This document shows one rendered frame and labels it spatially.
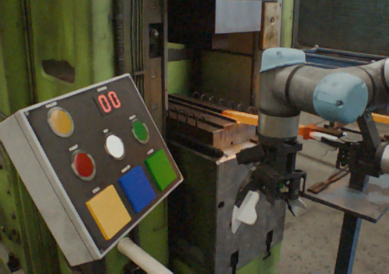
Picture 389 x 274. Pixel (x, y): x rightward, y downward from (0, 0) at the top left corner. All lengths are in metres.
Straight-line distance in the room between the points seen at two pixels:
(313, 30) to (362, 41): 1.33
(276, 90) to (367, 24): 8.88
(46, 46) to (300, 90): 0.99
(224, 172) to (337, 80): 0.66
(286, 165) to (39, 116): 0.44
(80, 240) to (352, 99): 0.49
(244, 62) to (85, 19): 0.69
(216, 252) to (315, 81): 0.82
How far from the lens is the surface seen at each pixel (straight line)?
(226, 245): 1.35
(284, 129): 0.70
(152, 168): 0.86
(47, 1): 1.43
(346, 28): 9.78
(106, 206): 0.73
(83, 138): 0.75
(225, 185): 1.22
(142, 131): 0.88
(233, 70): 1.59
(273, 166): 0.75
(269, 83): 0.69
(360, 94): 0.63
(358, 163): 1.07
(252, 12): 1.25
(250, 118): 1.24
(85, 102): 0.80
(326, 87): 0.61
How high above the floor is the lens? 1.38
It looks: 18 degrees down
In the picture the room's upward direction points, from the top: 1 degrees clockwise
